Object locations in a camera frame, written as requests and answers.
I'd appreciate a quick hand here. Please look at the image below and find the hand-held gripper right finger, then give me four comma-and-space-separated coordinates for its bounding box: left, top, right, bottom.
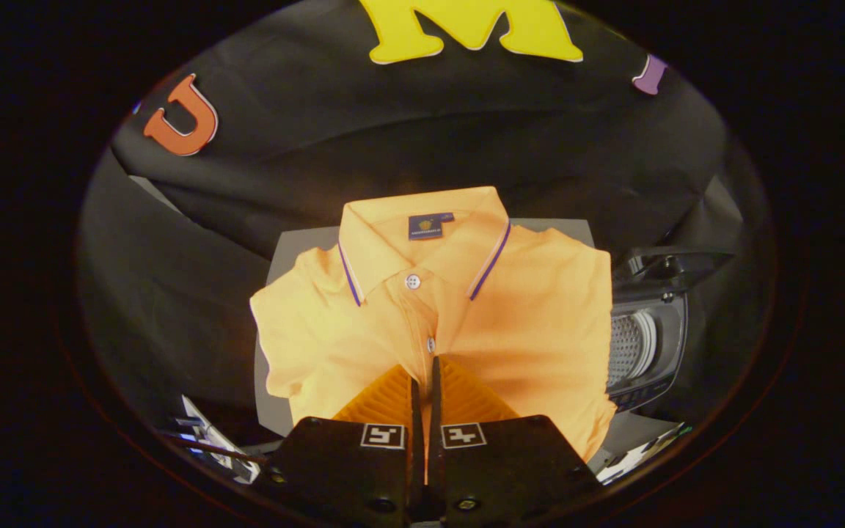
426, 356, 603, 527

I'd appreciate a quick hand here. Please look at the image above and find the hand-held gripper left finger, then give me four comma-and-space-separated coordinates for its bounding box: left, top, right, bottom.
268, 357, 425, 525

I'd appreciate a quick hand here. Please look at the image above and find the orange polo shirt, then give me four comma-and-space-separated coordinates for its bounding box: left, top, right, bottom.
250, 186, 618, 463

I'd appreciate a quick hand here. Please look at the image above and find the grey washing machine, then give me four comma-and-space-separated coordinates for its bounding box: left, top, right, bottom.
604, 290, 689, 413

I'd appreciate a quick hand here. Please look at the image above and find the dark washing machine lid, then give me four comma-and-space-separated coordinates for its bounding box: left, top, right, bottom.
613, 249, 735, 303

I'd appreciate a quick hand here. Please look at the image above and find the white and blue clutter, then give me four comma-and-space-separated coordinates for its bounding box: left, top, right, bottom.
169, 396, 262, 485

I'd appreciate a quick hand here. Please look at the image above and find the silver grey cabinet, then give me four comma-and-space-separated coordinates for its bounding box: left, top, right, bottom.
254, 218, 680, 474

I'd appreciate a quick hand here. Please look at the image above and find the black backdrop cloth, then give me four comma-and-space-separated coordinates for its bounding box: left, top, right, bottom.
78, 0, 772, 441

